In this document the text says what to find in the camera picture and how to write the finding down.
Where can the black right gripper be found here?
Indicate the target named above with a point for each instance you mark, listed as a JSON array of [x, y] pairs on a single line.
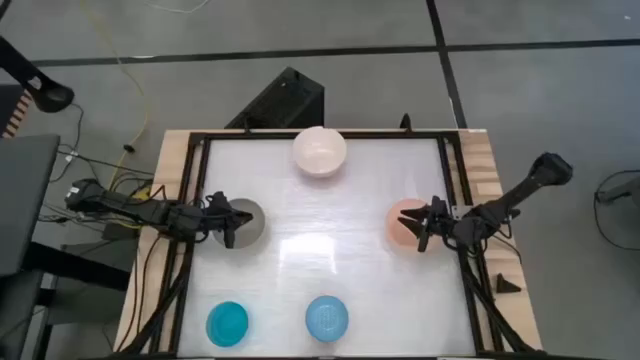
[[437, 220]]

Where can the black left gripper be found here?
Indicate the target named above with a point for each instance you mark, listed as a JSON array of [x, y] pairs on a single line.
[[217, 215]]

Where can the grey bowl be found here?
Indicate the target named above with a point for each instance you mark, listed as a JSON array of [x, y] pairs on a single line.
[[252, 235]]

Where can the teal bowl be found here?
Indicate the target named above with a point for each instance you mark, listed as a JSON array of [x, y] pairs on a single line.
[[227, 324]]

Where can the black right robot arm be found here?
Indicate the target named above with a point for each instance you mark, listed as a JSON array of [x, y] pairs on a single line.
[[520, 192]]

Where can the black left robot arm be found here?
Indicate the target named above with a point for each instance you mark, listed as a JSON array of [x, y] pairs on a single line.
[[125, 205]]

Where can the salmon orange bowl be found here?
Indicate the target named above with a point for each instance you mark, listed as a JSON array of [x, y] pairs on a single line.
[[395, 232]]

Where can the pale pink bowl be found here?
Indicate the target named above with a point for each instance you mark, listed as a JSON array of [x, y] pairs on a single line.
[[320, 150]]

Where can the black computer tower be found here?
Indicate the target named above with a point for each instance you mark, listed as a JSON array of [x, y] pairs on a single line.
[[285, 100]]

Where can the light blue bowl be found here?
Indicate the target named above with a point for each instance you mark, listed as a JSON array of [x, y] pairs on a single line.
[[327, 319]]

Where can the black desk base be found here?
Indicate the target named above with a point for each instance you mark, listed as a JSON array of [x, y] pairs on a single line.
[[75, 267]]

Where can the grey stand foot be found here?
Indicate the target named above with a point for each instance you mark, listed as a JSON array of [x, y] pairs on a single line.
[[625, 190]]

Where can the dark grey desk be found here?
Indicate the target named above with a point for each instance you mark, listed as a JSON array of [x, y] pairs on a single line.
[[25, 200]]

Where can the orange black striped strip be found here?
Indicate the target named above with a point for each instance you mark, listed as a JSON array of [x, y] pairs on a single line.
[[17, 115]]

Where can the black metal table frame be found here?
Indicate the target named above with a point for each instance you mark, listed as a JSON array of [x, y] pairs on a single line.
[[400, 135]]

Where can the small black bracket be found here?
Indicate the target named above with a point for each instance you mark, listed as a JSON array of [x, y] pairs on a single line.
[[405, 124]]

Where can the black triangular bracket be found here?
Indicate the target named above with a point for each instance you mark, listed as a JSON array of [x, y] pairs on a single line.
[[505, 286]]

